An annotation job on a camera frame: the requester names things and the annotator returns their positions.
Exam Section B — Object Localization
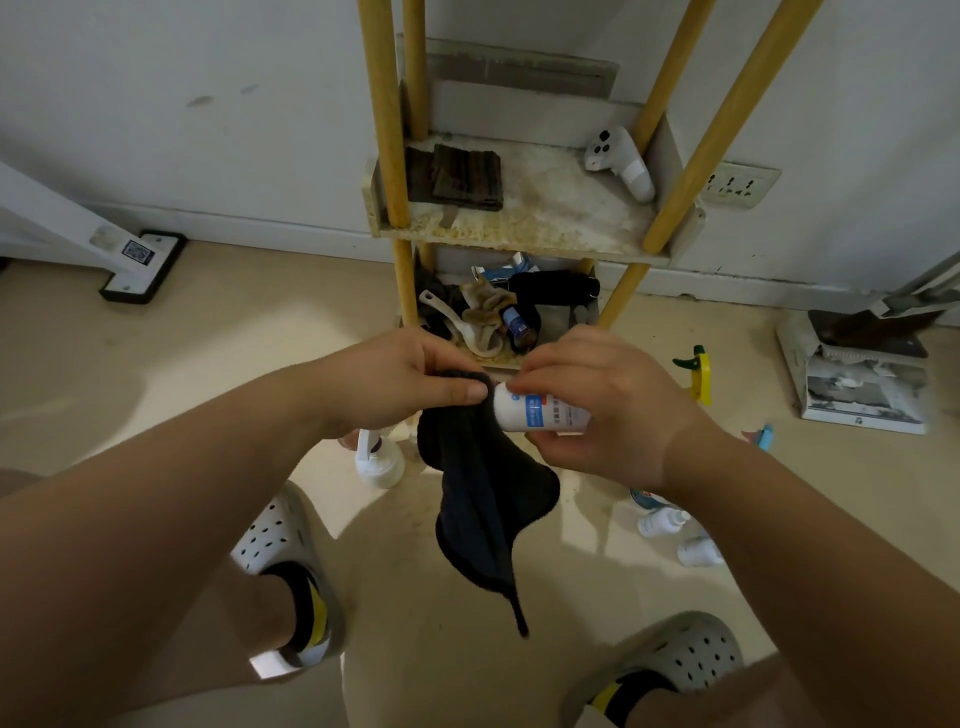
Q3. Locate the dark folded cloth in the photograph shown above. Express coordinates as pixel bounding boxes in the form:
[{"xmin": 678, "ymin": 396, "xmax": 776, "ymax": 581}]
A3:
[{"xmin": 405, "ymin": 144, "xmax": 505, "ymax": 213}]

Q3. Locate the white cardboard box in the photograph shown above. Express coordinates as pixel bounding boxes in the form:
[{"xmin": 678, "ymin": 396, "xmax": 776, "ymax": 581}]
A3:
[{"xmin": 775, "ymin": 309, "xmax": 932, "ymax": 436}]

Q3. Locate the beige crumpled cloth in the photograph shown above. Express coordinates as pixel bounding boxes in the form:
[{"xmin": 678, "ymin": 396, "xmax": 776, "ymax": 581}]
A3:
[{"xmin": 459, "ymin": 279, "xmax": 520, "ymax": 331}]

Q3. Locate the person's white clog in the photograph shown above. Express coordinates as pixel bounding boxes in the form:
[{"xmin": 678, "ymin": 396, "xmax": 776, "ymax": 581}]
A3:
[
  {"xmin": 558, "ymin": 611, "xmax": 746, "ymax": 728},
  {"xmin": 228, "ymin": 480, "xmax": 347, "ymax": 681}
]

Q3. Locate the person's left forearm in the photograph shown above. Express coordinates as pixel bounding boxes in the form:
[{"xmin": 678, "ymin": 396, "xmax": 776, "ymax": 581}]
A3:
[{"xmin": 0, "ymin": 360, "xmax": 339, "ymax": 728}]

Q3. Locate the person's left white clog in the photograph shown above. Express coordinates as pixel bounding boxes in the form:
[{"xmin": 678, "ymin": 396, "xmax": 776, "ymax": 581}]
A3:
[{"xmin": 228, "ymin": 480, "xmax": 347, "ymax": 681}]

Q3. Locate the white wall socket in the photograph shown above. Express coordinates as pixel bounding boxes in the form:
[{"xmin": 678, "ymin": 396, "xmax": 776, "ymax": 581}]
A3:
[{"xmin": 700, "ymin": 160, "xmax": 783, "ymax": 210}]

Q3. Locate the person's right forearm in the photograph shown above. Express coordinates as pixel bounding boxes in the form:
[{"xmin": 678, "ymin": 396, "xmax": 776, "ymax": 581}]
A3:
[{"xmin": 645, "ymin": 420, "xmax": 960, "ymax": 728}]

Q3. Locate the white stand with black base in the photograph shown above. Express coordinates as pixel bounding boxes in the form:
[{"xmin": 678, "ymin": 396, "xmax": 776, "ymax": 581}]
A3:
[{"xmin": 0, "ymin": 160, "xmax": 189, "ymax": 306}]

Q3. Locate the blue and white box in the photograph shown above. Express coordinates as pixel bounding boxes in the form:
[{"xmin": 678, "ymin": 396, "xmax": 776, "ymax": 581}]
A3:
[{"xmin": 471, "ymin": 252, "xmax": 538, "ymax": 283}]

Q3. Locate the person's left hand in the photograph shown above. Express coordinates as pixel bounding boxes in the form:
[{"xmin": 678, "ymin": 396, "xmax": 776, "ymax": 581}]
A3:
[{"xmin": 313, "ymin": 326, "xmax": 492, "ymax": 444}]

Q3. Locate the person's left black yellow sock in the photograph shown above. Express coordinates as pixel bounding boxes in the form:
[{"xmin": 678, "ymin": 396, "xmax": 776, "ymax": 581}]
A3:
[{"xmin": 259, "ymin": 560, "xmax": 332, "ymax": 654}]

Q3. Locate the grey dustpan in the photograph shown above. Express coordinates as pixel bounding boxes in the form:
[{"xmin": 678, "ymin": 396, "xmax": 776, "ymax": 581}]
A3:
[{"xmin": 806, "ymin": 251, "xmax": 960, "ymax": 360}]

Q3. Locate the white game controller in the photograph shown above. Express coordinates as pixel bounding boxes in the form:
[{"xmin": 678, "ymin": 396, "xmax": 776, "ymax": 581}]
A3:
[{"xmin": 583, "ymin": 126, "xmax": 658, "ymax": 205}]

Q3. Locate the person's right white clog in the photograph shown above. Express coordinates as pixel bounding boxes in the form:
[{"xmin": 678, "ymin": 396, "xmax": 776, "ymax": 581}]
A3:
[{"xmin": 558, "ymin": 611, "xmax": 746, "ymax": 728}]

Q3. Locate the black cloth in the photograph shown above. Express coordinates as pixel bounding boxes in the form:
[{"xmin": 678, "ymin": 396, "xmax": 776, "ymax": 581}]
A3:
[{"xmin": 416, "ymin": 370, "xmax": 562, "ymax": 640}]

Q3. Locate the yellow and green spray bottle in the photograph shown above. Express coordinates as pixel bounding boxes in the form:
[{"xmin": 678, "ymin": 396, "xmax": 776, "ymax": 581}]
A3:
[{"xmin": 672, "ymin": 344, "xmax": 714, "ymax": 408}]

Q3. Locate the yellow wooden shelf rack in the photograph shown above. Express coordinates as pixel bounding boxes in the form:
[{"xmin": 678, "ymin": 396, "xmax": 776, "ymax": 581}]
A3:
[{"xmin": 357, "ymin": 0, "xmax": 826, "ymax": 376}]

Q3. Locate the small white bottle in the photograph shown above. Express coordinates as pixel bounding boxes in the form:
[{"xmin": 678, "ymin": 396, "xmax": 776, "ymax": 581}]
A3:
[
  {"xmin": 675, "ymin": 535, "xmax": 726, "ymax": 569},
  {"xmin": 636, "ymin": 507, "xmax": 692, "ymax": 540}
]

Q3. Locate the white bottle with blue label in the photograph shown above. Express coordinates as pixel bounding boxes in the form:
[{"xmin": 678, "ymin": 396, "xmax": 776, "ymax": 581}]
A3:
[{"xmin": 492, "ymin": 381, "xmax": 594, "ymax": 435}]

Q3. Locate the white pump bottle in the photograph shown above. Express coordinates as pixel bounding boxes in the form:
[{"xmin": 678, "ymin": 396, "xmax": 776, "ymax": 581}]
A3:
[{"xmin": 354, "ymin": 428, "xmax": 407, "ymax": 491}]

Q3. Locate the person's right black yellow sock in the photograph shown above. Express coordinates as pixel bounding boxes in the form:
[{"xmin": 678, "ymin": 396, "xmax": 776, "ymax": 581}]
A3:
[{"xmin": 588, "ymin": 669, "xmax": 681, "ymax": 728}]

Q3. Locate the person's right hand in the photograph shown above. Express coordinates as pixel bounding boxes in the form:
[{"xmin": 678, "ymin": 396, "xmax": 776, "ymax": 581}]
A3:
[{"xmin": 506, "ymin": 324, "xmax": 715, "ymax": 498}]

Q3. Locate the small blue bottle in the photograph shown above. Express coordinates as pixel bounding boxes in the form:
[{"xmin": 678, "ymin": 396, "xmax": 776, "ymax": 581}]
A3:
[{"xmin": 501, "ymin": 303, "xmax": 540, "ymax": 352}]

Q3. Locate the person's black yellow sock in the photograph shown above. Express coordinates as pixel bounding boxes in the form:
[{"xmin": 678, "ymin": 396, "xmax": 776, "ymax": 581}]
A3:
[
  {"xmin": 588, "ymin": 669, "xmax": 681, "ymax": 728},
  {"xmin": 259, "ymin": 560, "xmax": 332, "ymax": 654}
]

